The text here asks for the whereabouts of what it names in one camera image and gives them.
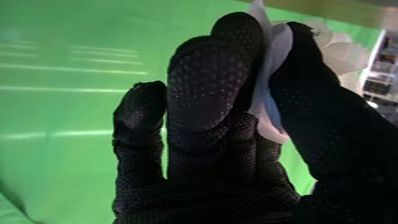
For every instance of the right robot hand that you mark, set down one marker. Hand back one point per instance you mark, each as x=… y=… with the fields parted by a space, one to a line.
x=206 y=166

